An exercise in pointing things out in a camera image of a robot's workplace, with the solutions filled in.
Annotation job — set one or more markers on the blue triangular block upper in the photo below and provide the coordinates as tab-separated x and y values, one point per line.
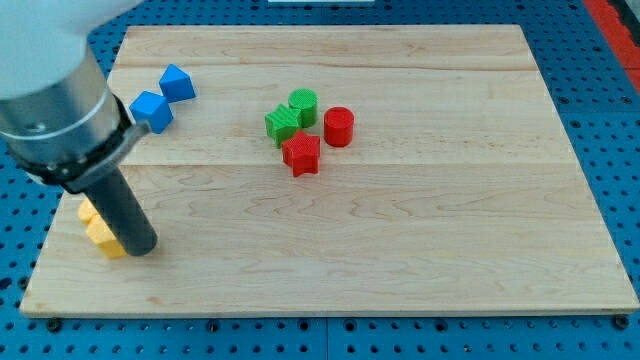
176	85

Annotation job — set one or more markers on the black flange mounting bracket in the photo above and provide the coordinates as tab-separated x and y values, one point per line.
61	143

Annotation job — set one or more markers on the green cylinder block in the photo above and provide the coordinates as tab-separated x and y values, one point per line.
306	101

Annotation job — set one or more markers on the green star block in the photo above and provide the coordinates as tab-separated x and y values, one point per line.
282	123

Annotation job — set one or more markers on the red tape strip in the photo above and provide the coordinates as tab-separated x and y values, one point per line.
621	30

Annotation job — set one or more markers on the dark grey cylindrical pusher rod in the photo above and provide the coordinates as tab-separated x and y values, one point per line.
119	208

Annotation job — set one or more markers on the blue cube block lower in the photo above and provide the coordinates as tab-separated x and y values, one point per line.
154	108

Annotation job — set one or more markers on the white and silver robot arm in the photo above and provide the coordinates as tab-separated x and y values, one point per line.
45	51

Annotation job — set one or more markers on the red star block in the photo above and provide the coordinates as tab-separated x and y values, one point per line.
302	153

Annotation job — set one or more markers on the yellow block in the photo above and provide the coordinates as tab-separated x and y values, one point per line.
100	234
86	211

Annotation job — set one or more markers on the red cylinder block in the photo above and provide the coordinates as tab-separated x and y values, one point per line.
338	126

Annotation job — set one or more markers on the light wooden board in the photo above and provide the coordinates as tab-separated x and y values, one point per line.
459	195

